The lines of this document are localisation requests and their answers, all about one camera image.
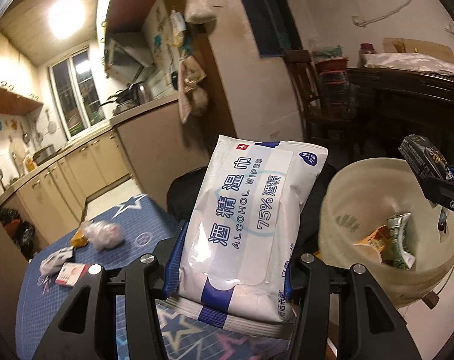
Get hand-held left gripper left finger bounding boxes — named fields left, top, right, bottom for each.
left=31, top=220, right=190, bottom=360

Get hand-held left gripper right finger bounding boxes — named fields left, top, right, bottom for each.
left=290, top=251, right=415, bottom=360

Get black snack packet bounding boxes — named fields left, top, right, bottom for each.
left=397, top=134, right=454, bottom=184

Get green white carton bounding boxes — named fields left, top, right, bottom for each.
left=383, top=212, right=416, bottom=271

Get cream plastic bucket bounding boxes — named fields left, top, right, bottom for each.
left=319, top=157, right=454, bottom=310

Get white wet wipes pack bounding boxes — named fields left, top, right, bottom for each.
left=178, top=134, right=329, bottom=340

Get black trash bag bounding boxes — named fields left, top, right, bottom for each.
left=0, top=207, right=36, bottom=259

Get crumpled clear plastic bag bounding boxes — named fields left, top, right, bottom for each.
left=79, top=220, right=123, bottom=251

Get yellow packet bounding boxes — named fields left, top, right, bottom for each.
left=69, top=230, right=89, bottom=247

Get red white small box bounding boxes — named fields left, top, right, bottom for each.
left=54, top=262, right=90, bottom=287

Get dark wooden table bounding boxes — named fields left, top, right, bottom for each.
left=347, top=65, right=454, bottom=166

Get white crumpled wrapper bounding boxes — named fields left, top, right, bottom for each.
left=38, top=247, right=74, bottom=275

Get beige kitchen cabinets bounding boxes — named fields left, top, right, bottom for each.
left=0, top=95, right=212, bottom=259

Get white plastic sheet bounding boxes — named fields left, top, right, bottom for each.
left=363, top=52, right=454, bottom=79

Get red lid jar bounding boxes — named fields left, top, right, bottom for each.
left=359, top=43, right=377, bottom=64

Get dark wooden chair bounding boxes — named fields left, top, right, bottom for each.
left=285, top=50, right=362, bottom=158

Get black wok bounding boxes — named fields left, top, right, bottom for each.
left=98, top=89, right=132, bottom=109

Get hanging pink plastic bag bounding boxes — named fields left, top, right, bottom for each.
left=177, top=55, right=209, bottom=124

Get steel kettle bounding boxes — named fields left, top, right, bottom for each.
left=127, top=82, right=150, bottom=104

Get kitchen window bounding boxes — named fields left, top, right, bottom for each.
left=47, top=47, right=111, bottom=139

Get steel range hood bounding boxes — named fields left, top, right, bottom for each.
left=104, top=32, right=156, bottom=79

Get hanging yellow white bag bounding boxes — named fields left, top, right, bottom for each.
left=169, top=9, right=188, bottom=47

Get dark blue door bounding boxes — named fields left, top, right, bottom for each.
left=229, top=0, right=304, bottom=59

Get hanging white plastic bag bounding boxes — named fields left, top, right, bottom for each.
left=184, top=0, right=217, bottom=24

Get round ceiling lamp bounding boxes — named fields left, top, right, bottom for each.
left=47, top=0, right=89, bottom=42

